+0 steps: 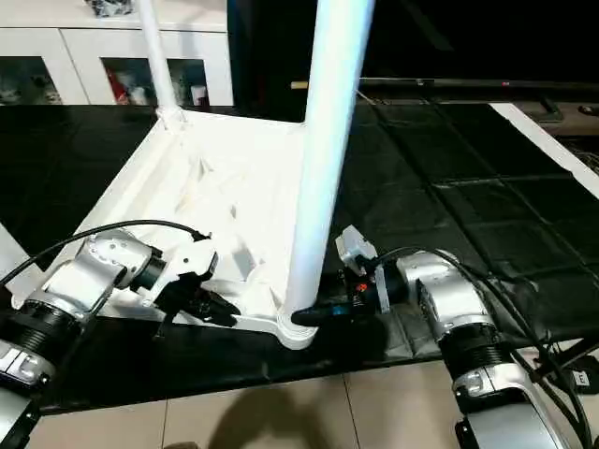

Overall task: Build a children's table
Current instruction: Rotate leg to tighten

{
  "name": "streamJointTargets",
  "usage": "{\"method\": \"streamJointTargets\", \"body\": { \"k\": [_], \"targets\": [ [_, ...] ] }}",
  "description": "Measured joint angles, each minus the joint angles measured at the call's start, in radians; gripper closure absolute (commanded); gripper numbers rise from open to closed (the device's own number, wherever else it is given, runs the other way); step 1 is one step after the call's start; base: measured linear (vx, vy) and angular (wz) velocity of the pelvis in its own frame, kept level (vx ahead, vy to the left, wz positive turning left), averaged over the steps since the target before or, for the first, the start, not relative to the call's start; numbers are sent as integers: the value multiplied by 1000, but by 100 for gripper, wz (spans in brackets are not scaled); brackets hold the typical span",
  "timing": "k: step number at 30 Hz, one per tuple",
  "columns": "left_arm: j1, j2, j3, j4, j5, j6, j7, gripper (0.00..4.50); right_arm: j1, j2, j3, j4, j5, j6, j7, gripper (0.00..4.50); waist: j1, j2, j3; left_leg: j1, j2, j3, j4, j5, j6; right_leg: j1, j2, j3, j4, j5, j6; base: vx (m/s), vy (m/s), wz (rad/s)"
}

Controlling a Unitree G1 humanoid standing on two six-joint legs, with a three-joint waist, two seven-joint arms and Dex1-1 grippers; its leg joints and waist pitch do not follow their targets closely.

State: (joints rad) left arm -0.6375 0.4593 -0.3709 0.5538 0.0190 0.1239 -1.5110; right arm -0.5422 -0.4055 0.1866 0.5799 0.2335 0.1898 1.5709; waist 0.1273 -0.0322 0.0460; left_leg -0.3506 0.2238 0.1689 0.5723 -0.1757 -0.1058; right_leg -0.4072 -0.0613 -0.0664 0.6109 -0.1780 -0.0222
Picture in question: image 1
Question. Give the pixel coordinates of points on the white plastic table top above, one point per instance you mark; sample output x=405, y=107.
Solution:
x=210, y=178

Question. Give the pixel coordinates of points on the white plastic table leg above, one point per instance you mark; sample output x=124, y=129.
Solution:
x=156, y=61
x=327, y=117
x=9, y=252

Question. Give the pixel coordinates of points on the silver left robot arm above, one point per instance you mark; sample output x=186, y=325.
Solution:
x=107, y=262

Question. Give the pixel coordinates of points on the dark rounded foot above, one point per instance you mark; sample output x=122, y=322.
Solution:
x=185, y=445

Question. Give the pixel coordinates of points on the black work mat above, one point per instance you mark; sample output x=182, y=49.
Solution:
x=468, y=187

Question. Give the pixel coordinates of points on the small white jar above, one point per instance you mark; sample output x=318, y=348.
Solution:
x=199, y=95

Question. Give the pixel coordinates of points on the red white bottle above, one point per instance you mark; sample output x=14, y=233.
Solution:
x=122, y=91

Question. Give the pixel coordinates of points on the black tripod stand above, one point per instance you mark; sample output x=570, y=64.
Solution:
x=566, y=355

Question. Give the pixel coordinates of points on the small yellow label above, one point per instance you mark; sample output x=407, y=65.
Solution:
x=299, y=84

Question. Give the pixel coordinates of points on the black adapter with label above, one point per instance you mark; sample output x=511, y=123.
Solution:
x=580, y=379

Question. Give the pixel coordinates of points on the white flat strip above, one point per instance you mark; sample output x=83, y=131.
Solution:
x=543, y=135

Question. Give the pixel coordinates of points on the black box with label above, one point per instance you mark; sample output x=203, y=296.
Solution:
x=262, y=47

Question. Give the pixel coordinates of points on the white glass door cabinet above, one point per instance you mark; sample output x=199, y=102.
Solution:
x=70, y=42

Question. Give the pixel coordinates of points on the black remote control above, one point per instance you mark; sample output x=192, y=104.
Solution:
x=589, y=109

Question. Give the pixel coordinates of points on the black long rail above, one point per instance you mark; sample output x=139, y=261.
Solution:
x=468, y=83

